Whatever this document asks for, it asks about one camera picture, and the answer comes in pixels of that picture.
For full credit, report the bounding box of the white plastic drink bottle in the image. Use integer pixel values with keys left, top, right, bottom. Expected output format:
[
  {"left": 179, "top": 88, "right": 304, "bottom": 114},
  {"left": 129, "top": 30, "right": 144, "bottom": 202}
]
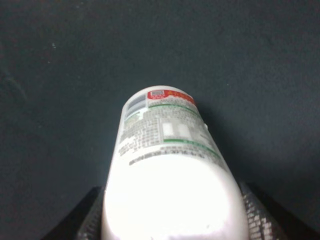
[{"left": 101, "top": 85, "right": 250, "bottom": 240}]

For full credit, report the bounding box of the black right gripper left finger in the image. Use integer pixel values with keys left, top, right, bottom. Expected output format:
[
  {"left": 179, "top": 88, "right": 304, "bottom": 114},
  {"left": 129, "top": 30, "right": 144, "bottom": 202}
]
[{"left": 43, "top": 186, "right": 104, "bottom": 240}]

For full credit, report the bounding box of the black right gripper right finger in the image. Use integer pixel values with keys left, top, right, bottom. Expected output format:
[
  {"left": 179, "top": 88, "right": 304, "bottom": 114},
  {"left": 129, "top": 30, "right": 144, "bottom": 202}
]
[{"left": 239, "top": 182, "right": 315, "bottom": 240}]

